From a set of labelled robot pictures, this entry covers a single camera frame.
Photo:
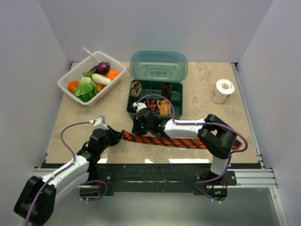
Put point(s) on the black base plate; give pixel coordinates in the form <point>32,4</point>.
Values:
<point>195,178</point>

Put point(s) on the orange carrot slice left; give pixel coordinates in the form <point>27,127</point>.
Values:
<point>72,86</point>

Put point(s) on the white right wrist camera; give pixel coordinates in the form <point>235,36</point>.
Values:
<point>137,106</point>

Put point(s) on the rolled brown paisley tie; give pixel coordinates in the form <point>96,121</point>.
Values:
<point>136,89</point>

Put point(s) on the white stick in basket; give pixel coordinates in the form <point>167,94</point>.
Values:
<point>91,54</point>

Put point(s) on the yellow pepper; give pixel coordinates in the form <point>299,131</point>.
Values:
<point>99,87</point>

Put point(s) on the white radish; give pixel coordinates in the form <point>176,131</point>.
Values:
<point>97,78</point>

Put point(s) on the white plastic basket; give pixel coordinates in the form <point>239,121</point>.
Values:
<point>76,74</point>

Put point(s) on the orange navy striped tie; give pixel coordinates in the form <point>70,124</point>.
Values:
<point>170,142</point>

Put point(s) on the green lettuce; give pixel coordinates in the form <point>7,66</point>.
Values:
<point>86,89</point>

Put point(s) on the green compartment organizer box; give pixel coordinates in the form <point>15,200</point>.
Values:
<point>152,90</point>

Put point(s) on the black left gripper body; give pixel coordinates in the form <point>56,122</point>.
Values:
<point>106,144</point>

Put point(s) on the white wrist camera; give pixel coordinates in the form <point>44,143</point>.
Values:
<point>99,123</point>
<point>137,106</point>

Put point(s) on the translucent teal box lid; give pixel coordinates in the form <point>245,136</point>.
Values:
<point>159,66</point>

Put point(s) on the dark eggplant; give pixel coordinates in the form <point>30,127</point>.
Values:
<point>94,69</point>

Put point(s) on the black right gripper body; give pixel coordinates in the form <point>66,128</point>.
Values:
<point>139,129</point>

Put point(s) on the rolled black orange tie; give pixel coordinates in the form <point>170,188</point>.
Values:
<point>167,90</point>

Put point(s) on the rolled gold tie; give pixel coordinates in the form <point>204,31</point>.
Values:
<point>165,108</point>

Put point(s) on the rolled red ringed tie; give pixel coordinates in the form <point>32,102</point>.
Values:
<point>155,106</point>

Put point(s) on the aluminium frame rail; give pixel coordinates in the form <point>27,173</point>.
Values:
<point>249,168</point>

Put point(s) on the purple onion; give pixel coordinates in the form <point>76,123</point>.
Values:
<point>103,68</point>

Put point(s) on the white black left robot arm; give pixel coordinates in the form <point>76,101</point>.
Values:
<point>40,195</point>

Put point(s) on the white paper roll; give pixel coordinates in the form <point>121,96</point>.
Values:
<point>222,90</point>

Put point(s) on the orange fruit right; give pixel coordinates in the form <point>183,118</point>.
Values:
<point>112,74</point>

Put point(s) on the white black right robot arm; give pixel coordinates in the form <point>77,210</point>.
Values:
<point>217,137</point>

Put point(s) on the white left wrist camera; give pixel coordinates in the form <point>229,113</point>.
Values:
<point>99,123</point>

